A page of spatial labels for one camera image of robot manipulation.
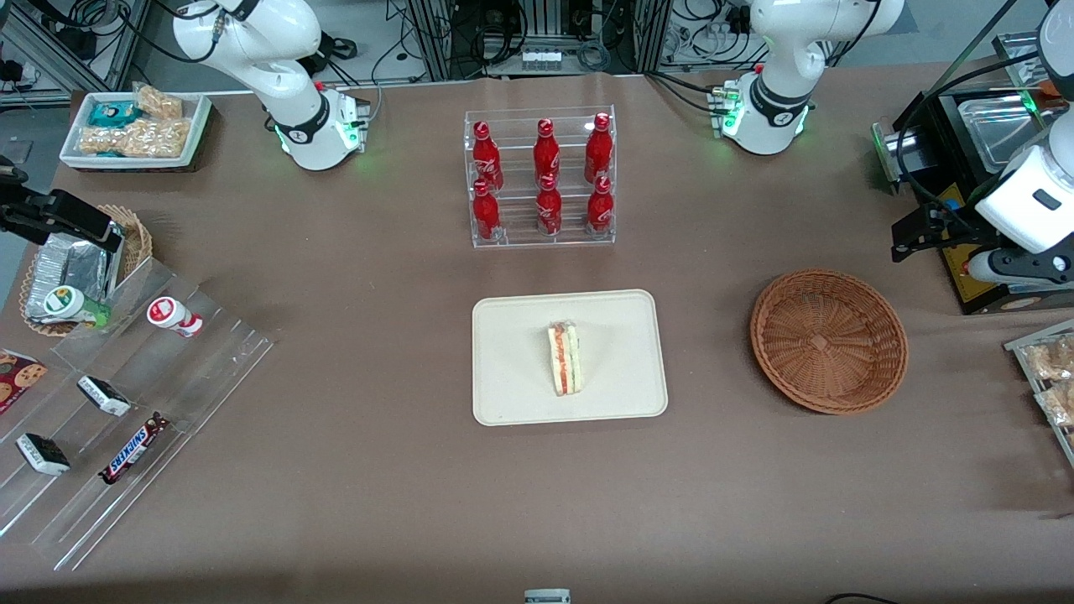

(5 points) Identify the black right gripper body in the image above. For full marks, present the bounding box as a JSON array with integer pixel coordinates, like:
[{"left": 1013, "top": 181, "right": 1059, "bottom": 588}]
[{"left": 0, "top": 197, "right": 55, "bottom": 242}]

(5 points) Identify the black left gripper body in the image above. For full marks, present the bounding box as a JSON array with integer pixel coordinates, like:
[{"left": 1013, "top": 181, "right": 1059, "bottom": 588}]
[{"left": 940, "top": 214, "right": 981, "bottom": 251}]

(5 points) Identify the triangular sandwich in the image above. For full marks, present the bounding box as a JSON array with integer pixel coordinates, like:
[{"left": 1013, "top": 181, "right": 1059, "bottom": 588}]
[{"left": 547, "top": 320, "right": 582, "bottom": 398}]

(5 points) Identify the foil wrapped sandwich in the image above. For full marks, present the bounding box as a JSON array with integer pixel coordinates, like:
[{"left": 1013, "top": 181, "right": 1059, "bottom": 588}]
[{"left": 25, "top": 232, "right": 127, "bottom": 324}]

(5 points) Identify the small wicker basket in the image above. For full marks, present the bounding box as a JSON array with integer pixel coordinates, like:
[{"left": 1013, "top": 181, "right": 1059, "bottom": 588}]
[{"left": 18, "top": 204, "right": 154, "bottom": 337}]

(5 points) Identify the grey snack tray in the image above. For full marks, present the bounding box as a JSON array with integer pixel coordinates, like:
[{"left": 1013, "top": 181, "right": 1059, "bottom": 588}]
[{"left": 1004, "top": 319, "right": 1074, "bottom": 469}]

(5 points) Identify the large round wicker basket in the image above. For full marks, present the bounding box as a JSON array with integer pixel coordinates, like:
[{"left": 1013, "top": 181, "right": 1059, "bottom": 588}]
[{"left": 749, "top": 268, "right": 910, "bottom": 416}]

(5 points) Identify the white rectangular snack tray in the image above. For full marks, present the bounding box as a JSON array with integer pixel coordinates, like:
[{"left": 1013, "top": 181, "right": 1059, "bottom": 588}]
[{"left": 59, "top": 91, "right": 213, "bottom": 173}]

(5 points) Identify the beige plastic tray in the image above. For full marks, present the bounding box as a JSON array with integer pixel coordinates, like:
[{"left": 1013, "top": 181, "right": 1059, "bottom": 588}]
[{"left": 472, "top": 289, "right": 670, "bottom": 427}]

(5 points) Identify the black box appliance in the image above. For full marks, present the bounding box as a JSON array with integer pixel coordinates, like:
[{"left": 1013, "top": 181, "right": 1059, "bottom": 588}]
[{"left": 871, "top": 84, "right": 1074, "bottom": 316}]

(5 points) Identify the green label yoghurt bottle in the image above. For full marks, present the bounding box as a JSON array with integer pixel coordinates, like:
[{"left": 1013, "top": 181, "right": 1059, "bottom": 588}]
[{"left": 44, "top": 285, "right": 112, "bottom": 328}]

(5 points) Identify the large peanut cracker packet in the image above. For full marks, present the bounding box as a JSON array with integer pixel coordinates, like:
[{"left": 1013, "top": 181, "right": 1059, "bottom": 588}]
[{"left": 79, "top": 117, "right": 192, "bottom": 159}]

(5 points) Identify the stainless steel pan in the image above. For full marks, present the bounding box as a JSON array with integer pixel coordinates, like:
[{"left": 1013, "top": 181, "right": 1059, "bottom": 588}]
[{"left": 957, "top": 91, "right": 1051, "bottom": 174}]

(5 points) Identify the teal snack packet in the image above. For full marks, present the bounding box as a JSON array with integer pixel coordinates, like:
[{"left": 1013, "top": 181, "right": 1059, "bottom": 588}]
[{"left": 88, "top": 101, "right": 140, "bottom": 128}]

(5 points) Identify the red label yoghurt bottle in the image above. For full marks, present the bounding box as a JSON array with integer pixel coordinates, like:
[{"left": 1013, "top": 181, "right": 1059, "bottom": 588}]
[{"left": 147, "top": 296, "right": 204, "bottom": 338}]

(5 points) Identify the small rice cracker packet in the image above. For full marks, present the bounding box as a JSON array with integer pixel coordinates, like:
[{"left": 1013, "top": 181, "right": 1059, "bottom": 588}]
[{"left": 134, "top": 84, "right": 184, "bottom": 120}]

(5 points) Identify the chocolate chip cookie pack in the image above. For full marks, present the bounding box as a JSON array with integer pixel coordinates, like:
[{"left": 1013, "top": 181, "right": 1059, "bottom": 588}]
[{"left": 0, "top": 350, "right": 49, "bottom": 414}]

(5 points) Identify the clear bag of crackers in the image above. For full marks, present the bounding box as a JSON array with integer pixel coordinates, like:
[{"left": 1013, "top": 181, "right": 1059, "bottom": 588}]
[
  {"left": 1025, "top": 336, "right": 1074, "bottom": 383},
  {"left": 1036, "top": 382, "right": 1074, "bottom": 429}
]

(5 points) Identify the black white snack bar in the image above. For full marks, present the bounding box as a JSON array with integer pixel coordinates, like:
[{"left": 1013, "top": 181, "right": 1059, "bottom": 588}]
[
  {"left": 77, "top": 375, "right": 132, "bottom": 417},
  {"left": 16, "top": 433, "right": 71, "bottom": 476}
]

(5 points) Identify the clear acrylic stepped display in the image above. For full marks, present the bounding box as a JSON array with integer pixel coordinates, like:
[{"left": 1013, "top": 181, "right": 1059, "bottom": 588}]
[{"left": 0, "top": 256, "right": 276, "bottom": 572}]

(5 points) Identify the snickers chocolate bar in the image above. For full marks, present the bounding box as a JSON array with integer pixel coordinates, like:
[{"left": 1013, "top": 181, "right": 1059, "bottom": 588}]
[{"left": 99, "top": 412, "right": 170, "bottom": 485}]

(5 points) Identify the red cola bottle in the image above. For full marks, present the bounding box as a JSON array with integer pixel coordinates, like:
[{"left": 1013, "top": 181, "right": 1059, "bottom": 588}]
[
  {"left": 472, "top": 180, "right": 503, "bottom": 242},
  {"left": 534, "top": 118, "right": 561, "bottom": 185},
  {"left": 536, "top": 174, "right": 563, "bottom": 237},
  {"left": 584, "top": 112, "right": 613, "bottom": 184},
  {"left": 586, "top": 176, "right": 615, "bottom": 236},
  {"left": 472, "top": 121, "right": 504, "bottom": 192}
]

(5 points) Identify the clear acrylic bottle rack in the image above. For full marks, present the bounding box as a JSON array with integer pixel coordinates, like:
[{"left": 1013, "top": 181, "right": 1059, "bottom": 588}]
[{"left": 463, "top": 105, "right": 617, "bottom": 249}]

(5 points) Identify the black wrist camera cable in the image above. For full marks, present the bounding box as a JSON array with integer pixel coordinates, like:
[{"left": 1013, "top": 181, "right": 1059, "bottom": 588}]
[{"left": 896, "top": 52, "right": 1045, "bottom": 221}]

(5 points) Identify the aluminium profile frame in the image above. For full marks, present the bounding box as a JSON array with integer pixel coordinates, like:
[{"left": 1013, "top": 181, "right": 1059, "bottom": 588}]
[{"left": 0, "top": 0, "right": 152, "bottom": 107}]

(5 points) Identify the aluminium frame rack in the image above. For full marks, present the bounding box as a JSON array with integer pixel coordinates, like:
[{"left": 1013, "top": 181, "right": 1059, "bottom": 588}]
[{"left": 409, "top": 0, "right": 672, "bottom": 81}]

